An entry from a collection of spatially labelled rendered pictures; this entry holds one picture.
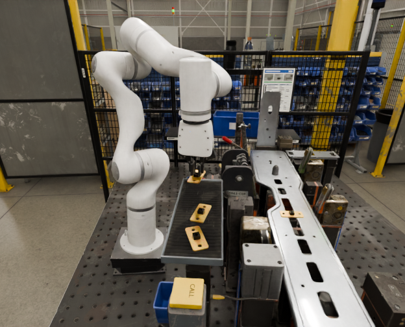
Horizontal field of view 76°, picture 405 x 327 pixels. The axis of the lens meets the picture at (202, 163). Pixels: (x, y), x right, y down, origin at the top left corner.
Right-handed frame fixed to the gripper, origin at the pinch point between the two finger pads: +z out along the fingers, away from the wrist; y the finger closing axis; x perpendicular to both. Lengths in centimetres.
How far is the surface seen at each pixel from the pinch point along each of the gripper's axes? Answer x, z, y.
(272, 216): 15.6, 24.3, 24.8
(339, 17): 130, -49, 54
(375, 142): 334, 94, 168
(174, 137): 85, 22, -40
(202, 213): -11.9, 7.4, 5.1
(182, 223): -16.7, 8.2, 0.7
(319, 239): 6.7, 24.3, 40.1
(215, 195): -0.8, 8.2, 6.3
